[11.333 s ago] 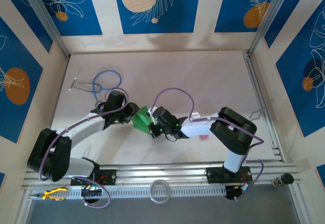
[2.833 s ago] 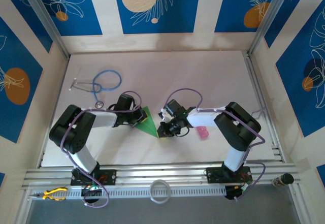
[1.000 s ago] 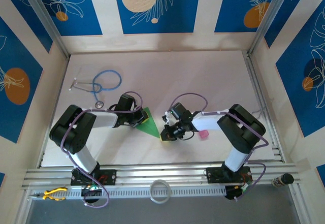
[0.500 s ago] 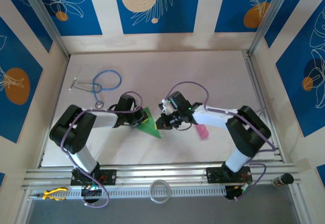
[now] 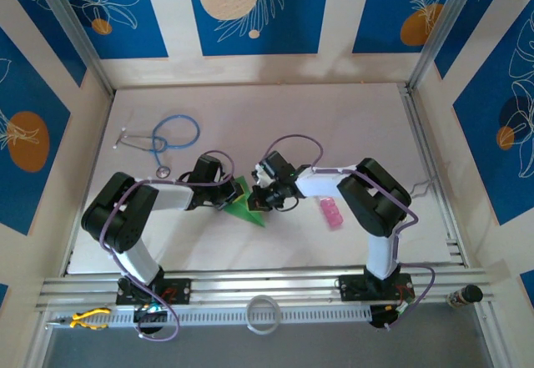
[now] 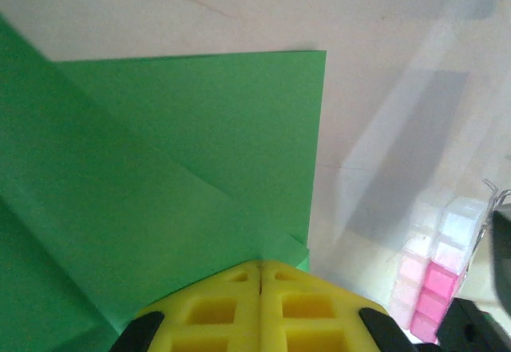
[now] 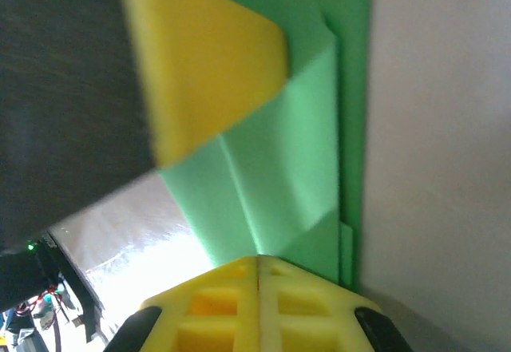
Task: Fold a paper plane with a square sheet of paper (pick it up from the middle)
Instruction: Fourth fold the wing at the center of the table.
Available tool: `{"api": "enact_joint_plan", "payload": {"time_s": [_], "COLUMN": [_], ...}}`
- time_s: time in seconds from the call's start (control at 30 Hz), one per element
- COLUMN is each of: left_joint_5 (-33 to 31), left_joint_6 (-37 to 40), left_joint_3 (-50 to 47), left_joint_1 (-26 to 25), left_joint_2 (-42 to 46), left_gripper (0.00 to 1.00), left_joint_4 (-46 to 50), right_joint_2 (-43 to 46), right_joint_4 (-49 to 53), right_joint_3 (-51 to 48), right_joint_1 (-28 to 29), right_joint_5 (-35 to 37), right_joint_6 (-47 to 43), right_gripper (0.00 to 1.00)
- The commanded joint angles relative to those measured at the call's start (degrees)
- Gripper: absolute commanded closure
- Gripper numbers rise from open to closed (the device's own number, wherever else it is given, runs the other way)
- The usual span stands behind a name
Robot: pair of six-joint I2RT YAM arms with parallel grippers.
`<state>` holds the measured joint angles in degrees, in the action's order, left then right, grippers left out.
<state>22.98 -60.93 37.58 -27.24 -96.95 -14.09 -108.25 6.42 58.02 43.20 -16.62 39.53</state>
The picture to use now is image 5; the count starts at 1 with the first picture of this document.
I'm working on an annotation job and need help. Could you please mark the aluminium frame leg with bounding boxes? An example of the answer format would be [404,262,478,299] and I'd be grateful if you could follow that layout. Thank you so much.
[475,303,504,368]
[23,321,53,368]

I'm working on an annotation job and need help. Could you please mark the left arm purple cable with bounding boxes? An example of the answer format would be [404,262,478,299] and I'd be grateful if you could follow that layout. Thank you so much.
[98,149,234,342]

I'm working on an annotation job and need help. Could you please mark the small green circuit board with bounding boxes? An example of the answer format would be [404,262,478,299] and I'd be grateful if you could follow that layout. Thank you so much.
[391,300,416,317]

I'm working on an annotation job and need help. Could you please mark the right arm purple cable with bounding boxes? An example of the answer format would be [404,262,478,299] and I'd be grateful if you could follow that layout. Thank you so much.
[264,134,437,331]

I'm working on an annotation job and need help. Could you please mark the aluminium mounting rail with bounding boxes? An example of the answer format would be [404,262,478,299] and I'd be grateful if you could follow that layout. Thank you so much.
[35,265,497,315]

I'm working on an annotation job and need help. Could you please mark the aluminium frame post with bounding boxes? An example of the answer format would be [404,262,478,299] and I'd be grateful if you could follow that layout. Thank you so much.
[406,0,481,93]
[28,0,116,98]

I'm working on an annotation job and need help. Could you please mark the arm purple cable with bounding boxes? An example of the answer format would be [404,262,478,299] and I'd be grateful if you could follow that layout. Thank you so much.
[98,149,234,342]
[264,134,437,331]

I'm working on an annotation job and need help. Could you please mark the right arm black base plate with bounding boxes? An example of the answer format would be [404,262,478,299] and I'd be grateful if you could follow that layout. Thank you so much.
[338,274,416,302]

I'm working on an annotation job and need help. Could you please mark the aluminium table side rail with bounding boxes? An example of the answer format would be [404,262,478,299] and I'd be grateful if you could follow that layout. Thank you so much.
[398,83,468,267]

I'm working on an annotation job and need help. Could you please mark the white slotted cable duct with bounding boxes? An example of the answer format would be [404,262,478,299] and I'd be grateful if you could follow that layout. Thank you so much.
[49,304,373,330]

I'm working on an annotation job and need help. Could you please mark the yellow handled pliers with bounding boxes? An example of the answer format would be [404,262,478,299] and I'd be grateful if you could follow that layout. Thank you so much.
[45,307,113,330]

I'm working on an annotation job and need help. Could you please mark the small bottle black cap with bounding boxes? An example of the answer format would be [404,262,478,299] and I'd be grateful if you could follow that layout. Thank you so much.
[446,284,484,309]

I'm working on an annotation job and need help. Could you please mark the blue stethoscope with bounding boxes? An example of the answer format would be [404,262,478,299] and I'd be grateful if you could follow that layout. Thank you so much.
[112,113,201,179]

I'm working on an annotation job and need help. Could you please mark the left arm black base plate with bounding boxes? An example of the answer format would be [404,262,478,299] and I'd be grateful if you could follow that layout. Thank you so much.
[115,276,193,306]

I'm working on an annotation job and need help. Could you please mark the white tape ring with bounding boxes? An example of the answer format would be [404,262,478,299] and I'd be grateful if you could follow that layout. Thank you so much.
[244,295,280,335]

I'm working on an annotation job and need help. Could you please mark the green paper sheet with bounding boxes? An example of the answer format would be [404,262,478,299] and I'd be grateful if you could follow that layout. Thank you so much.
[223,174,267,229]

